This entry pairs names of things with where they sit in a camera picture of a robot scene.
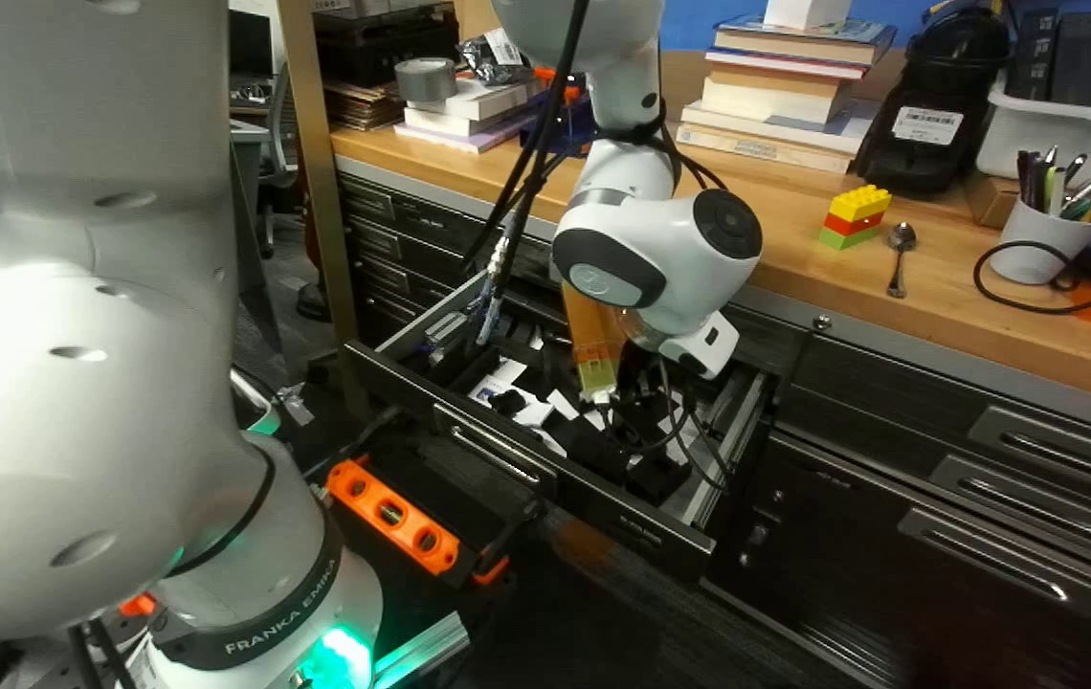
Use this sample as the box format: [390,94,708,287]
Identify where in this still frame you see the white books under tape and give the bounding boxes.
[396,79,532,151]

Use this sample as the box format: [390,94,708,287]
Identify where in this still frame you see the white pen cup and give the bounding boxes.
[983,150,1091,287]

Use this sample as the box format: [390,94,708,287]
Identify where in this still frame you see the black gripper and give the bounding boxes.
[611,345,679,445]

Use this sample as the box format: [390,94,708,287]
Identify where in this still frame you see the colourful toy brick stack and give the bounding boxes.
[819,182,893,247]

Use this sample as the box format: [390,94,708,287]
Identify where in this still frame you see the open grey metal drawer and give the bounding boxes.
[351,280,766,565]

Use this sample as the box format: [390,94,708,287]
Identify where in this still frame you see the black bag with label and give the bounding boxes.
[852,0,1009,194]

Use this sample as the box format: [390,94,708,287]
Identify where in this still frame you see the stack of books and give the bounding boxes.
[679,19,893,172]

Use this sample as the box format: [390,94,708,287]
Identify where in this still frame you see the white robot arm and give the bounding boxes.
[0,0,383,689]

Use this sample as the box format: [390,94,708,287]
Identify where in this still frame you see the grey duct tape roll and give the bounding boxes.
[396,57,456,104]

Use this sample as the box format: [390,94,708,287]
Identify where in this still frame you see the white storage bin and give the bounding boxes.
[974,0,1091,182]

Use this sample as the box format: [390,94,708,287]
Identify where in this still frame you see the black coiled cable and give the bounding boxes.
[970,220,1091,316]

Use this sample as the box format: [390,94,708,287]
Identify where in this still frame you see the metal spoon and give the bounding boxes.
[886,220,919,300]

